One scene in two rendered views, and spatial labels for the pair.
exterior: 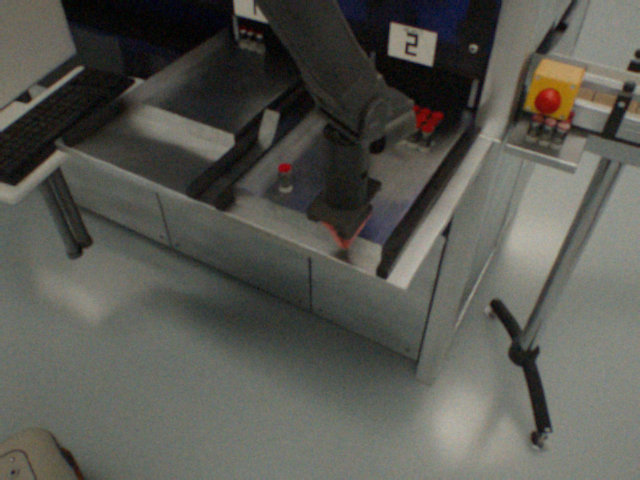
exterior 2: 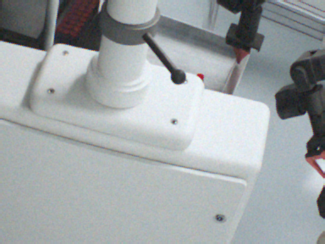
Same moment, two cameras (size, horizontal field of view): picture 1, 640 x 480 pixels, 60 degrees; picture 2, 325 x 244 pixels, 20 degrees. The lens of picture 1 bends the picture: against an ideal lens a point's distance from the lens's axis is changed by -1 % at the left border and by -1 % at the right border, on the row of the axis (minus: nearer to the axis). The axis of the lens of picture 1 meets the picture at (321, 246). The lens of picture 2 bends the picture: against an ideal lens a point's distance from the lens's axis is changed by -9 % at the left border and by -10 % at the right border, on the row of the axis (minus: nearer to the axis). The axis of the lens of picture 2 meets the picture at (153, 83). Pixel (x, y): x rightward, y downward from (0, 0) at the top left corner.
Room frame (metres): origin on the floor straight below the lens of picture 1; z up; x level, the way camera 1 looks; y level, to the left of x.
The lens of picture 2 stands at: (1.42, 1.86, 2.61)
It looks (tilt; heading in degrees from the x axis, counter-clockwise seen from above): 42 degrees down; 251
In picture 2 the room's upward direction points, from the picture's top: 12 degrees clockwise
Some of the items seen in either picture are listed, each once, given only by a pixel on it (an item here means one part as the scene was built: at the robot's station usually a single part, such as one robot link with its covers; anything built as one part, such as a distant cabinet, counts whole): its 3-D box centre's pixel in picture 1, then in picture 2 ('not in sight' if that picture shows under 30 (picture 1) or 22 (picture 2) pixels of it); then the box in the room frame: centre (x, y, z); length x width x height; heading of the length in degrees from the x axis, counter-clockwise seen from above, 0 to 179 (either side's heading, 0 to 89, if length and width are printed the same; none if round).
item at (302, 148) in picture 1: (356, 162); (169, 54); (0.75, -0.06, 0.90); 0.34 x 0.26 x 0.04; 150
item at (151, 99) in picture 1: (231, 80); not in sight; (1.02, 0.18, 0.90); 0.34 x 0.26 x 0.04; 150
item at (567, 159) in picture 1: (548, 139); not in sight; (0.86, -0.42, 0.87); 0.14 x 0.13 x 0.02; 150
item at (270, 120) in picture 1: (251, 145); not in sight; (0.78, 0.12, 0.91); 0.14 x 0.03 x 0.06; 149
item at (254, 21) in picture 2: (349, 146); (249, 12); (0.56, -0.04, 1.07); 0.07 x 0.06 x 0.07; 132
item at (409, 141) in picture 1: (384, 125); not in sight; (0.85, -0.11, 0.90); 0.18 x 0.02 x 0.05; 60
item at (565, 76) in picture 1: (555, 87); not in sight; (0.83, -0.39, 1.00); 0.08 x 0.07 x 0.07; 150
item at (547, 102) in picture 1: (548, 100); not in sight; (0.79, -0.37, 0.99); 0.04 x 0.04 x 0.04; 60
